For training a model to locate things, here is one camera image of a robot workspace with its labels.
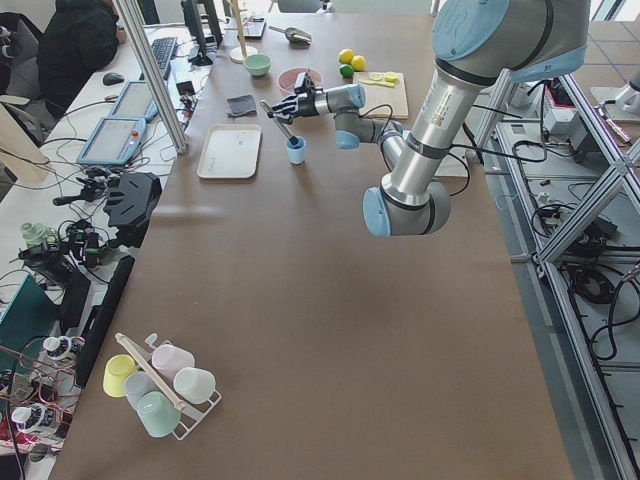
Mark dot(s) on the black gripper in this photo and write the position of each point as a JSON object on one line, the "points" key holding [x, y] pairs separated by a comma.
{"points": [[307, 105]]}

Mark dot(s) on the steel muddler black tip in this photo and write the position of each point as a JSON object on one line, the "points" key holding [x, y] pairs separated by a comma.
{"points": [[292, 139]]}

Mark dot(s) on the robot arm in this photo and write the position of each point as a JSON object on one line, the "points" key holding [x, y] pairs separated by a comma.
{"points": [[620, 104], [473, 42]]}

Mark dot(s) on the light blue cup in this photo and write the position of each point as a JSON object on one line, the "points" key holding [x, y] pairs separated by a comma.
{"points": [[296, 148]]}

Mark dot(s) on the wooden cup tree stand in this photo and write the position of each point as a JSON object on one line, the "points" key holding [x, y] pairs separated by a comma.
{"points": [[243, 50]]}

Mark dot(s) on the steel ice scoop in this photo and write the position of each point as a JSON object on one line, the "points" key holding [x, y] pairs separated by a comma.
{"points": [[294, 35]]}

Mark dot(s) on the white cup rack with cups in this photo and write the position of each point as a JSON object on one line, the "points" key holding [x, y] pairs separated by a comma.
{"points": [[162, 384]]}

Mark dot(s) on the pink bowl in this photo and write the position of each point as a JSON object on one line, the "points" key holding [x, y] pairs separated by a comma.
{"points": [[287, 79]]}

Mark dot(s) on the grey folded cloth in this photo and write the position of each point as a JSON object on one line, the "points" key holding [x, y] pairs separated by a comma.
{"points": [[240, 106]]}

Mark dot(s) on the mint green bowl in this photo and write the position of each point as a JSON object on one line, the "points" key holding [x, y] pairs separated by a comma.
{"points": [[257, 65]]}

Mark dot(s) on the cream rabbit tray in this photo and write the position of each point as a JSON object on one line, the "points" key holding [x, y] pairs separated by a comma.
{"points": [[230, 151]]}

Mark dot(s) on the green lime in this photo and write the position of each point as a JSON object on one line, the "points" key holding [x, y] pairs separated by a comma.
{"points": [[346, 71]]}

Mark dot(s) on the whole lemon near board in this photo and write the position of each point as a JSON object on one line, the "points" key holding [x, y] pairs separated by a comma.
{"points": [[345, 56]]}

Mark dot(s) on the yellow plastic knife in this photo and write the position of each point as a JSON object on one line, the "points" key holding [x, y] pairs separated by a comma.
{"points": [[381, 83]]}

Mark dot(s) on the whole lemon outer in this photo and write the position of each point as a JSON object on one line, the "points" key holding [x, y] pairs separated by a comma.
{"points": [[358, 63]]}

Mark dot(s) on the wooden cutting board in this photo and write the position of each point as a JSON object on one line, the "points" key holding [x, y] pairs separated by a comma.
{"points": [[380, 99]]}

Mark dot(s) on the black keyboard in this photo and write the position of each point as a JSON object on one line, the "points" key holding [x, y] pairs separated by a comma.
{"points": [[163, 50]]}

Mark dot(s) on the blue teach pendant far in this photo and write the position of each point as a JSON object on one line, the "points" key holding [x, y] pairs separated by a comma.
{"points": [[135, 100]]}

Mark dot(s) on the blue teach pendant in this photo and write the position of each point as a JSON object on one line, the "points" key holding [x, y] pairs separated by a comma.
{"points": [[113, 142], [135, 100]]}

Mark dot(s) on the blue teach pendant near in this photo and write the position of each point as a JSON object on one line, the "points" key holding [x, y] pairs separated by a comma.
{"points": [[113, 142]]}

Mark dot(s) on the black computer mouse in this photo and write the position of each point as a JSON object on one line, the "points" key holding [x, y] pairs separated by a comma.
{"points": [[112, 78]]}

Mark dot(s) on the seated person black clothes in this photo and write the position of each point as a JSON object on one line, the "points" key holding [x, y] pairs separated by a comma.
{"points": [[81, 38]]}

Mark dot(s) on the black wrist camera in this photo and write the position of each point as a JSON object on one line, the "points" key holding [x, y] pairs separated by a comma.
{"points": [[304, 84]]}

